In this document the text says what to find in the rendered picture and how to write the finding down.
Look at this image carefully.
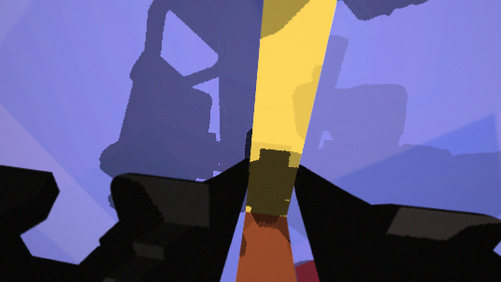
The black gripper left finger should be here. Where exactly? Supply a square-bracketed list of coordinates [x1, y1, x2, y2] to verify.
[109, 159, 251, 282]

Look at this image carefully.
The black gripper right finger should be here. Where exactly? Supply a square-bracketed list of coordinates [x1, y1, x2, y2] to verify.
[294, 164, 501, 282]

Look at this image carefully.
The red rectangular block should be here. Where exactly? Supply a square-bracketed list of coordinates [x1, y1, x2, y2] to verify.
[294, 260, 320, 282]

